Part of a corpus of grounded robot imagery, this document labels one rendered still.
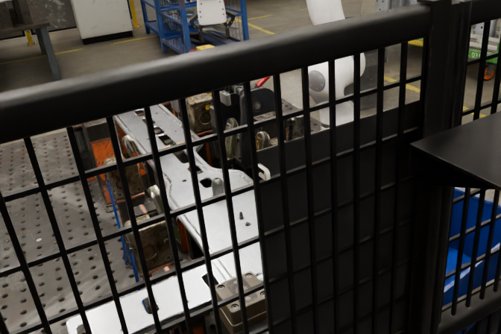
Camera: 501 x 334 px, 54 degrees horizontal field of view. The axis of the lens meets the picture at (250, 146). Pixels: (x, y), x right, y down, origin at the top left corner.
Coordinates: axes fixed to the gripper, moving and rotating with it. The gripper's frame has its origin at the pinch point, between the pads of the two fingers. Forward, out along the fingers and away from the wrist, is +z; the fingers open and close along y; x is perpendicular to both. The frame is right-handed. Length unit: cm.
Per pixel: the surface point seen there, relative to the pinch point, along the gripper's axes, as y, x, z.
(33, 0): 258, -664, 53
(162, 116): 22.5, 15.5, 22.4
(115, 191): 35, 59, 27
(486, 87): -247, -213, 122
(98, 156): 46, 22, 31
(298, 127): -13, 83, 3
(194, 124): 11.2, 27.3, 22.2
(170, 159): 19, 52, 23
